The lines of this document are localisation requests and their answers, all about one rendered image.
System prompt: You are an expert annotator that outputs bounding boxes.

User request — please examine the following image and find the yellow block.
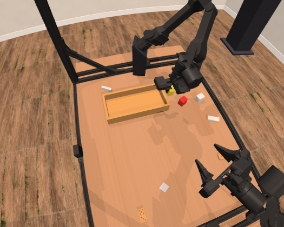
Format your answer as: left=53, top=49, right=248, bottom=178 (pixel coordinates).
left=167, top=85, right=175, bottom=96

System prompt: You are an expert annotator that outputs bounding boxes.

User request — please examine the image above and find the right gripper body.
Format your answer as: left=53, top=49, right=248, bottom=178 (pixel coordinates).
left=199, top=148, right=253, bottom=199

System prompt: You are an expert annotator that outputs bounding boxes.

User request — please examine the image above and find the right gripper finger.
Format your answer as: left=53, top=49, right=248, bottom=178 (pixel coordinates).
left=214, top=144, right=241, bottom=162
left=195, top=159, right=214, bottom=187

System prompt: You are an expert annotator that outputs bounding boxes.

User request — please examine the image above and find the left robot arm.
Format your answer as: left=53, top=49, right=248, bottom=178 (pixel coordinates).
left=136, top=0, right=218, bottom=95

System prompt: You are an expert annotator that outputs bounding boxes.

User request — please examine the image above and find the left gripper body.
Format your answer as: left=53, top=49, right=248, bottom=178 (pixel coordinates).
left=154, top=67, right=182, bottom=91

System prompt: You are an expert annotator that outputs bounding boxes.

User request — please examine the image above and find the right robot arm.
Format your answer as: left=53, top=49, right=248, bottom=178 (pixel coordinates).
left=226, top=157, right=284, bottom=227

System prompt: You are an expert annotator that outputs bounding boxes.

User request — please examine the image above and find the red block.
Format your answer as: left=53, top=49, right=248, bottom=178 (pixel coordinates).
left=178, top=96, right=188, bottom=106

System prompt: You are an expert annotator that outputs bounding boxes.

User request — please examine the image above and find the orange domino tile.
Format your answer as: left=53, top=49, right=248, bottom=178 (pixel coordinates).
left=217, top=154, right=224, bottom=160
left=137, top=208, right=147, bottom=223

